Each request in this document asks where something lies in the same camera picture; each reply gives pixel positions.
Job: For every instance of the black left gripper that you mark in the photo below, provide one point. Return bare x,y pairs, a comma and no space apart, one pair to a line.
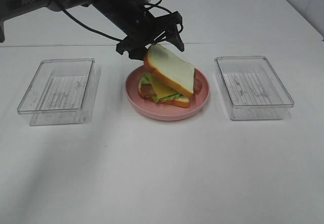
152,31

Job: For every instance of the green lettuce leaf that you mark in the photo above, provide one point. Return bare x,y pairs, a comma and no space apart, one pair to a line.
151,88

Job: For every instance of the bread slice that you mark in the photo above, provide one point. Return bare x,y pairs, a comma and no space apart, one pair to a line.
170,69
176,99

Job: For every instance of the yellow cheese slice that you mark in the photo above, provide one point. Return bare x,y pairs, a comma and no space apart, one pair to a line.
161,89

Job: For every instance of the bacon strip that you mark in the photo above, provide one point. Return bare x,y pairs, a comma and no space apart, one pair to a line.
146,90
197,84

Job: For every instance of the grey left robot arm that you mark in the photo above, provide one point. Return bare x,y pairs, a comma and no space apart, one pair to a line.
133,17

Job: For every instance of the pink plate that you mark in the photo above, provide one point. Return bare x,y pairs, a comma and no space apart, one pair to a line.
165,112

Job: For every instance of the clear right plastic container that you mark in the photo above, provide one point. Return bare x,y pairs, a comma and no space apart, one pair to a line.
251,89

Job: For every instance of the clear plastic container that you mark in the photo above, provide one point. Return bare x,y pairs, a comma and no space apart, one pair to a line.
251,89
62,91

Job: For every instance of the clear left plastic container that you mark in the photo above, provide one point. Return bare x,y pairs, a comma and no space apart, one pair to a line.
62,91

